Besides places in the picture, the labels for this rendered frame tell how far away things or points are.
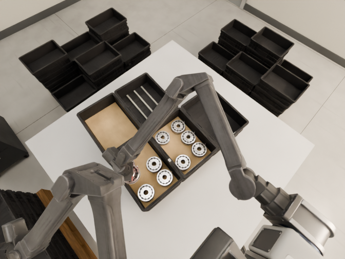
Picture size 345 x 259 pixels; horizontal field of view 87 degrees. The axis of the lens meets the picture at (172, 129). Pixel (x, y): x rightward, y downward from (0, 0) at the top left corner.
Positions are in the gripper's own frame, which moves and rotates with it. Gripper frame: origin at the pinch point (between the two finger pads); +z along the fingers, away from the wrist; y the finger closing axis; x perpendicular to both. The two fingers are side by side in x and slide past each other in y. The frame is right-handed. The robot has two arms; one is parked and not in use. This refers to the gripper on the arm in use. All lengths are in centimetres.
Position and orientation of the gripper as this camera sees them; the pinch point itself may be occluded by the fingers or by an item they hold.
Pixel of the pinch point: (129, 173)
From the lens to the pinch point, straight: 103.2
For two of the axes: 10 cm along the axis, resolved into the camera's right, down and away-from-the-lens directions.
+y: 0.4, 9.2, -3.9
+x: 10.0, -0.4, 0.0
